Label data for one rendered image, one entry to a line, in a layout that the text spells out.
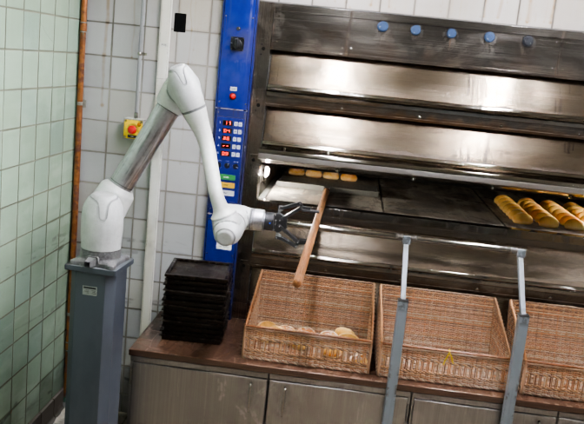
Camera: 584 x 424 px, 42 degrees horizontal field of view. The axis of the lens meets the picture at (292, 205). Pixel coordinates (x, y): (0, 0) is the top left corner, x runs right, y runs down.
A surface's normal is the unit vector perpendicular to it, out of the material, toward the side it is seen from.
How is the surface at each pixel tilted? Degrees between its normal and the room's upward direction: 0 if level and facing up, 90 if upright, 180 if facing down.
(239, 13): 90
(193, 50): 90
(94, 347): 90
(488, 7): 90
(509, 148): 70
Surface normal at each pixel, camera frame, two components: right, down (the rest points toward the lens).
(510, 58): -0.09, 0.18
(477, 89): -0.05, -0.17
